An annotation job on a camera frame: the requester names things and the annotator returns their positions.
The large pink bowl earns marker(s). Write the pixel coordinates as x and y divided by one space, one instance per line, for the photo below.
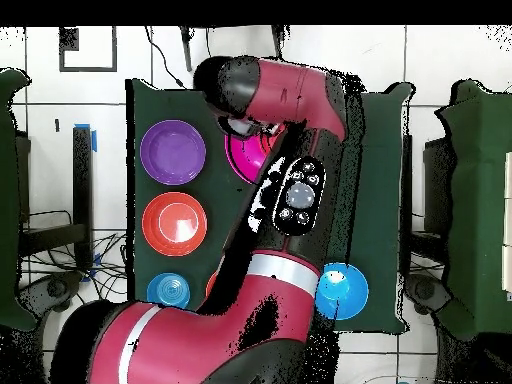
248 156

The wide red-orange bowl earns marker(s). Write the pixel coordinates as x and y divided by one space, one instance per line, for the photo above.
174 224
211 284

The large blue bowl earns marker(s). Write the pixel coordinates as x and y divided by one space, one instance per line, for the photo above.
344 292

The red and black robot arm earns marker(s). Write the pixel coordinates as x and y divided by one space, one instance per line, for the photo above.
200 344

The grey stand leg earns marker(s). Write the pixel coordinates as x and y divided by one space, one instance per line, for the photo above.
186 52
278 40

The wide purple bowl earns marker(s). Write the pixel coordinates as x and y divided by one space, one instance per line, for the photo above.
172 152

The dark green tablecloth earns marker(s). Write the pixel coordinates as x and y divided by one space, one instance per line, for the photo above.
380 200

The black metal stand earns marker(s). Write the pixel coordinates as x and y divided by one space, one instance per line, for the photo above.
406 180
82 192

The blue tape strip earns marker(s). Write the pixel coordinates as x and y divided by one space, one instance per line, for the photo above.
94 140

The small light blue bowl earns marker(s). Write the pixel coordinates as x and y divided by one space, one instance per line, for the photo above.
168 290

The small black floor object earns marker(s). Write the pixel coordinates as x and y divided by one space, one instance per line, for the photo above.
57 125

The green cloth covered table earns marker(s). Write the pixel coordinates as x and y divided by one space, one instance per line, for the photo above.
8 200
480 200

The black square floor frame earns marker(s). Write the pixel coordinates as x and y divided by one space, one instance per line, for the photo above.
68 40

